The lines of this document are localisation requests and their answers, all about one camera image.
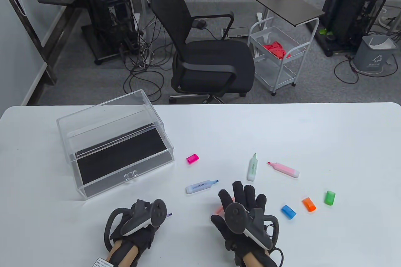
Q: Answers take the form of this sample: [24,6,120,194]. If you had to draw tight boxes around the person's right hand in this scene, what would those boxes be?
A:
[211,181,278,256]

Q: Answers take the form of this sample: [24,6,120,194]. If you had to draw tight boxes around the person's left hand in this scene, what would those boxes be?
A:
[108,200,168,261]

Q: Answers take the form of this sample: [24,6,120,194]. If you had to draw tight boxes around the green highlighter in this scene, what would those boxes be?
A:
[247,153,258,182]

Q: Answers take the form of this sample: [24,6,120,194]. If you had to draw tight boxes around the orange highlighter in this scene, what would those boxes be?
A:
[215,197,235,215]

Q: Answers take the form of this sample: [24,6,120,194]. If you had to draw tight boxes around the blue highlighter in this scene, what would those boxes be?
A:
[185,180,220,194]

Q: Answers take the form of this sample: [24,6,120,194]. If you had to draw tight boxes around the blue highlighter cap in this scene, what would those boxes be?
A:
[281,205,297,220]

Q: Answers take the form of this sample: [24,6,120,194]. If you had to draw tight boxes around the pink highlighter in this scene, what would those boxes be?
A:
[267,161,300,178]

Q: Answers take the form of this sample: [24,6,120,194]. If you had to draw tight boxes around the person's right forearm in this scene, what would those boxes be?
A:
[241,253,260,267]

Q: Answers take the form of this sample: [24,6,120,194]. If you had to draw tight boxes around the grey left hand controller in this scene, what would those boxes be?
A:
[104,199,167,250]

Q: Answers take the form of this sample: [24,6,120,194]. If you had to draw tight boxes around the clear acrylic drawer box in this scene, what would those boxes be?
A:
[56,90,175,201]

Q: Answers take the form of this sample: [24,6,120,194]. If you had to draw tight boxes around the white rolling cart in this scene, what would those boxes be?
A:
[247,17,320,96]

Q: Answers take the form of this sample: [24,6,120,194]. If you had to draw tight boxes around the black office chair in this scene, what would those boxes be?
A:
[151,0,256,105]

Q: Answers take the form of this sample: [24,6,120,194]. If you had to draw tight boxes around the red cloth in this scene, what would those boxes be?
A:
[263,41,291,59]

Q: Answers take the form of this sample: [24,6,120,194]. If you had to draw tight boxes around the small green plant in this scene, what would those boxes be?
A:
[319,28,336,42]

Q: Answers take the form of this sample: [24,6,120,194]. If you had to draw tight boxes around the grey trash bin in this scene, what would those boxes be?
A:
[353,35,398,72]

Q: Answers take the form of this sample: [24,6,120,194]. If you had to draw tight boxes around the dark side table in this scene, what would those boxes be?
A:
[253,0,325,27]

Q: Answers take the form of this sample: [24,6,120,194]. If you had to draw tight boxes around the black equipment rack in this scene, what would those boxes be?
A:
[315,0,401,57]

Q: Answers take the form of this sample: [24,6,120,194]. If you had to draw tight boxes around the black computer tower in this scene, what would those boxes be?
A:
[85,0,138,61]

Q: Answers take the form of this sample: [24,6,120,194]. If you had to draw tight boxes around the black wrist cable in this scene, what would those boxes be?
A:
[269,247,285,267]

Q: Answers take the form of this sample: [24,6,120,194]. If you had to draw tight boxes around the black floor cable loop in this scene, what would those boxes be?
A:
[334,56,398,85]

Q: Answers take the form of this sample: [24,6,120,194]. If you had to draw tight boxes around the tangle of floor cables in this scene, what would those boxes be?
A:
[123,13,176,103]

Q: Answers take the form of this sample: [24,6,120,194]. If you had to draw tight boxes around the black frame post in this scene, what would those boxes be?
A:
[0,0,57,86]

